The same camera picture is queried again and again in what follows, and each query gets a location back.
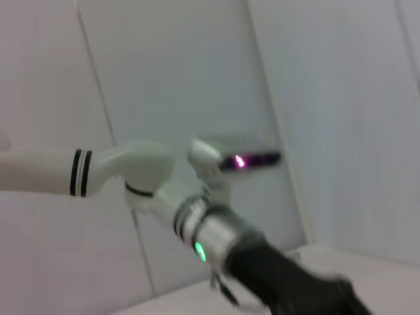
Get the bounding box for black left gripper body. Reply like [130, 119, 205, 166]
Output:
[226, 231, 375, 315]

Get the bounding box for left gripper grey cable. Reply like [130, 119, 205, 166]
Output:
[209, 262, 245, 308]

